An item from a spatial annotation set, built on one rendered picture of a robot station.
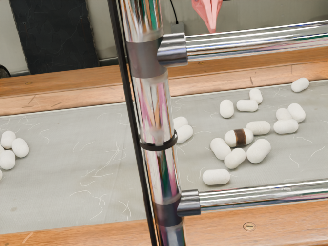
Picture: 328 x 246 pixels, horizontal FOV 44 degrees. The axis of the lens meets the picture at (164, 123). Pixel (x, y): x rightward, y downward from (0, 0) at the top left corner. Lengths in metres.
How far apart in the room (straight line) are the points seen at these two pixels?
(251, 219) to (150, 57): 0.22
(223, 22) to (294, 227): 2.36
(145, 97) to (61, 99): 0.47
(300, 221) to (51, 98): 0.46
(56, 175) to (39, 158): 0.05
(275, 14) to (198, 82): 2.13
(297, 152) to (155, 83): 0.32
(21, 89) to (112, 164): 0.28
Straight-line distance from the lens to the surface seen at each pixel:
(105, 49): 2.65
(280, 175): 0.49
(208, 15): 0.59
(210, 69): 0.70
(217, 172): 0.47
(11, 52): 2.73
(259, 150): 0.50
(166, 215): 0.30
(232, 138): 0.52
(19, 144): 0.59
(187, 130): 0.55
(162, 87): 0.24
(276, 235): 0.39
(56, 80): 0.75
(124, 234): 0.40
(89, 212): 0.47
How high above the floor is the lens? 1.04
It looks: 30 degrees down
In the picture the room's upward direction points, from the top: 7 degrees counter-clockwise
